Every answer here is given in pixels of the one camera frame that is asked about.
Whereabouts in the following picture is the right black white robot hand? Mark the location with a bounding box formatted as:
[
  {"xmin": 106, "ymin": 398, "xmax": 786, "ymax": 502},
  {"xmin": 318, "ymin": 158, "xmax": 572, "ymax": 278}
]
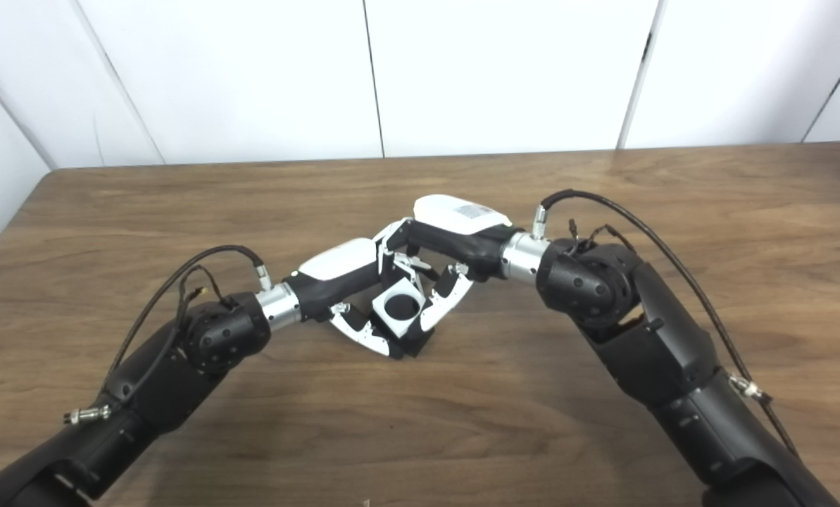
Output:
[{"xmin": 374, "ymin": 194, "xmax": 526, "ymax": 333}]

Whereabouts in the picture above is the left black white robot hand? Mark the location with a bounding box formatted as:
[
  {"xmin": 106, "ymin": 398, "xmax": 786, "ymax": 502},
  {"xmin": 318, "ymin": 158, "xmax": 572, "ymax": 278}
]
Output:
[{"xmin": 284, "ymin": 238, "xmax": 429, "ymax": 358}]

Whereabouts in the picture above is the white square piece with hole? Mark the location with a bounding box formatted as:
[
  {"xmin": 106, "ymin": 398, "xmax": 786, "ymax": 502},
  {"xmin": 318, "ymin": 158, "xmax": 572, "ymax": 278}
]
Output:
[{"xmin": 371, "ymin": 277, "xmax": 424, "ymax": 336}]

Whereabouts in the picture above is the black peg with square base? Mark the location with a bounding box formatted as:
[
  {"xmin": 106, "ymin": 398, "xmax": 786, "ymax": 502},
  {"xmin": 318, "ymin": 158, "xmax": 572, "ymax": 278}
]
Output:
[{"xmin": 362, "ymin": 294, "xmax": 436, "ymax": 361}]

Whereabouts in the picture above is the thin left wrist wire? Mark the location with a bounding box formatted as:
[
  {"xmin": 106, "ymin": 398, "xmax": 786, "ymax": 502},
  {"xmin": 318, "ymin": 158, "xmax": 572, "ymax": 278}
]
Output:
[{"xmin": 178, "ymin": 265, "xmax": 227, "ymax": 308}]

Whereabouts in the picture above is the thin wrist wire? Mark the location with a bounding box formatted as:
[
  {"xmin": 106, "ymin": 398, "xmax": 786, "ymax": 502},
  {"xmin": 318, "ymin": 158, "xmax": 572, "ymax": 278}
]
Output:
[
  {"xmin": 568, "ymin": 220, "xmax": 636, "ymax": 256},
  {"xmin": 178, "ymin": 265, "xmax": 227, "ymax": 308}
]

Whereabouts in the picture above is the thin right wrist wire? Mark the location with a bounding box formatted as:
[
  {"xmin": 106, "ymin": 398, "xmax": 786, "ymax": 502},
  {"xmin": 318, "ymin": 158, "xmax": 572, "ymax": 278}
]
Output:
[{"xmin": 568, "ymin": 220, "xmax": 636, "ymax": 256}]

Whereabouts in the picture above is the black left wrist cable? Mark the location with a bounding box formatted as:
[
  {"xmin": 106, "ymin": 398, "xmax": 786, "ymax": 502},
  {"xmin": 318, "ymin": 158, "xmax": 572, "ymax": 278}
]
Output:
[{"xmin": 63, "ymin": 244, "xmax": 273, "ymax": 426}]

